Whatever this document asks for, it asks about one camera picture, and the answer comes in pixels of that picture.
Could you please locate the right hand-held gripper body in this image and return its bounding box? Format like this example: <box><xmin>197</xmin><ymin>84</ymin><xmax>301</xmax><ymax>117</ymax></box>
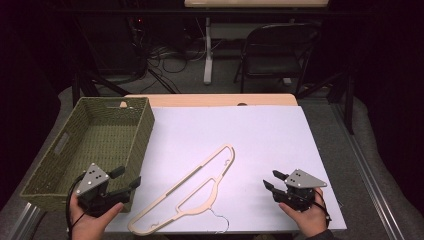
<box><xmin>273</xmin><ymin>168</ymin><xmax>328</xmax><ymax>213</ymax></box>

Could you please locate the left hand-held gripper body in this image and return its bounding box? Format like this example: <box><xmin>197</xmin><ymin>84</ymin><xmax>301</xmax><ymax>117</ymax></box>
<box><xmin>75</xmin><ymin>162</ymin><xmax>131</xmax><ymax>218</ymax></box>

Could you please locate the person's right hand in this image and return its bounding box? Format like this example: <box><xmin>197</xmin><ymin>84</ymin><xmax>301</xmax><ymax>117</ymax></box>
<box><xmin>277</xmin><ymin>188</ymin><xmax>332</xmax><ymax>239</ymax></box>

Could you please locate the person's left hand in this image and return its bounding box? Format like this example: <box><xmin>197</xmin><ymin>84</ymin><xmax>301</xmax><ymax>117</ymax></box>
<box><xmin>69</xmin><ymin>194</ymin><xmax>125</xmax><ymax>240</ymax></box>

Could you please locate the green woven basket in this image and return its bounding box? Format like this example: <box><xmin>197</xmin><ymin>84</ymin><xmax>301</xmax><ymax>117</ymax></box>
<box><xmin>19</xmin><ymin>96</ymin><xmax>156</xmax><ymax>214</ymax></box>

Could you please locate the white table mat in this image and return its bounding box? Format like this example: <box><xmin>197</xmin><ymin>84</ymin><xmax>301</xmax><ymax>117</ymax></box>
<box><xmin>105</xmin><ymin>105</ymin><xmax>348</xmax><ymax>235</ymax></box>

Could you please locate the beige flat clothes hanger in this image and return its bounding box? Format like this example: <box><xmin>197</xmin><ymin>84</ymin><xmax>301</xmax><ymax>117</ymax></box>
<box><xmin>127</xmin><ymin>143</ymin><xmax>237</xmax><ymax>237</ymax></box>

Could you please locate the black metal stand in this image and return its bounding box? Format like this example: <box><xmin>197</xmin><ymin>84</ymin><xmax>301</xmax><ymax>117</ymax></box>
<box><xmin>295</xmin><ymin>70</ymin><xmax>356</xmax><ymax>136</ymax></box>
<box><xmin>70</xmin><ymin>68</ymin><xmax>132</xmax><ymax>108</ymax></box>

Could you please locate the light wooden table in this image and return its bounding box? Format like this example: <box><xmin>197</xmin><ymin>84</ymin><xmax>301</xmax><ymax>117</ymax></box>
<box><xmin>118</xmin><ymin>93</ymin><xmax>299</xmax><ymax>108</ymax></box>

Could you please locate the black folding chair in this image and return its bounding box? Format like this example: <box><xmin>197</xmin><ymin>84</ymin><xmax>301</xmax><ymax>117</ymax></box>
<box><xmin>232</xmin><ymin>22</ymin><xmax>322</xmax><ymax>96</ymax></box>

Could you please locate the white desk leg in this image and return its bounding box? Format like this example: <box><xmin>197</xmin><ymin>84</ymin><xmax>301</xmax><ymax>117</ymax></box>
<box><xmin>202</xmin><ymin>16</ymin><xmax>215</xmax><ymax>86</ymax></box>

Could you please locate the light desk top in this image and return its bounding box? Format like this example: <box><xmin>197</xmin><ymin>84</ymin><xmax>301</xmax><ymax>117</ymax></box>
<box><xmin>183</xmin><ymin>0</ymin><xmax>330</xmax><ymax>9</ymax></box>

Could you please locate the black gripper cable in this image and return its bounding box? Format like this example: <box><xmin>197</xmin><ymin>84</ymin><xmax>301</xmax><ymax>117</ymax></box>
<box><xmin>65</xmin><ymin>172</ymin><xmax>88</xmax><ymax>240</ymax></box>
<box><xmin>312</xmin><ymin>187</ymin><xmax>333</xmax><ymax>228</ymax></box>

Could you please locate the aluminium rail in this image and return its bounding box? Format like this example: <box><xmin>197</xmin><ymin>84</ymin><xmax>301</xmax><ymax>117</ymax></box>
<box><xmin>332</xmin><ymin>102</ymin><xmax>407</xmax><ymax>240</ymax></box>
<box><xmin>5</xmin><ymin>201</ymin><xmax>42</xmax><ymax>240</ymax></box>

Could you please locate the tangle of floor cables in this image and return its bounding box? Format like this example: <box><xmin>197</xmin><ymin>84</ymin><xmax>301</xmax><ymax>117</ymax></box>
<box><xmin>129</xmin><ymin>18</ymin><xmax>214</xmax><ymax>95</ymax></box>

